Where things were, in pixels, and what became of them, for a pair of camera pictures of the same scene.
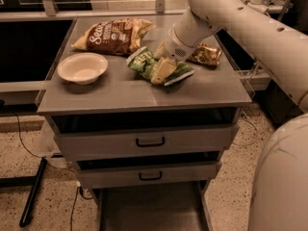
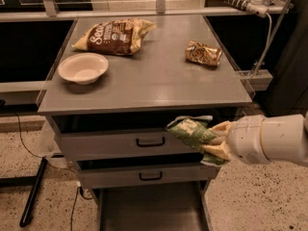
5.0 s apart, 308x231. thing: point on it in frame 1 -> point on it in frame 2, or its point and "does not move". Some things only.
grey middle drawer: (131, 171) does not move
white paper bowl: (82, 68) does not move
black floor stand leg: (34, 190) does not move
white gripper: (174, 48) -> (246, 139)
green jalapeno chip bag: (144, 63) -> (194, 132)
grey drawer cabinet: (146, 135) does not move
